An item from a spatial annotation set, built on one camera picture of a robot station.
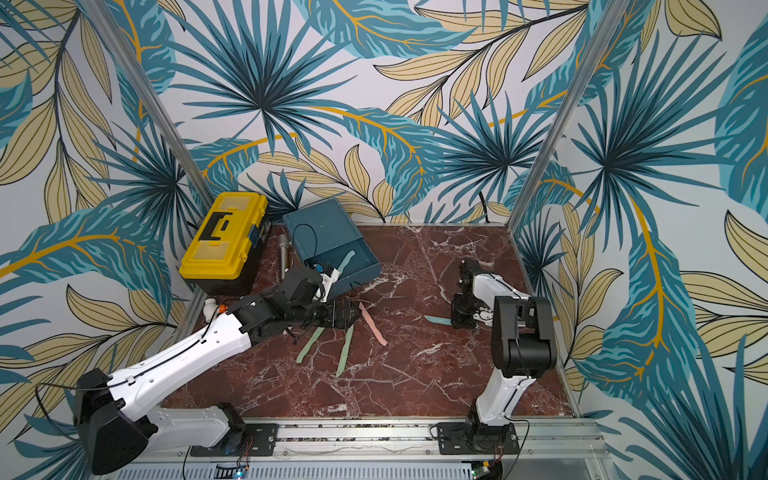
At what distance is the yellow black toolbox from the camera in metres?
0.90

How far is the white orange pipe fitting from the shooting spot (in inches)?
36.9

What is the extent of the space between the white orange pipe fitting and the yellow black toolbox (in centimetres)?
4
